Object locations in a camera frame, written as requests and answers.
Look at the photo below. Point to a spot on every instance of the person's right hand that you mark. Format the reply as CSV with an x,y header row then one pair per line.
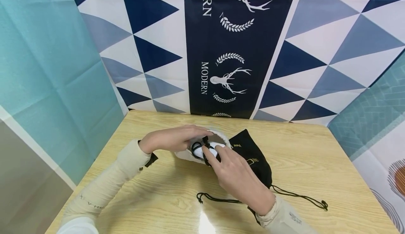
x,y
239,177

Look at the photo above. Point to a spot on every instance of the person's left hand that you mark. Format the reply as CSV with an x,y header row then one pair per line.
x,y
167,140

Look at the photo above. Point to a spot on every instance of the person's left fingers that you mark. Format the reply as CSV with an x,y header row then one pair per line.
x,y
196,131

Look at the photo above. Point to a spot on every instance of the person's right fingers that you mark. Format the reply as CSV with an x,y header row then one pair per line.
x,y
226,149

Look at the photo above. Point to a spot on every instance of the person's right index finger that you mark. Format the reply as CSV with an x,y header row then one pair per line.
x,y
211,152

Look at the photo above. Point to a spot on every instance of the white fluffy pouch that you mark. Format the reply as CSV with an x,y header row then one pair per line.
x,y
185,155

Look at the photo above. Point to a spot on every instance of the person's right forearm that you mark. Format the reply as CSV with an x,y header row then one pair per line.
x,y
284,218

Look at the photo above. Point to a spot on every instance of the black wrist band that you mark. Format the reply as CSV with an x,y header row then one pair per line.
x,y
152,158

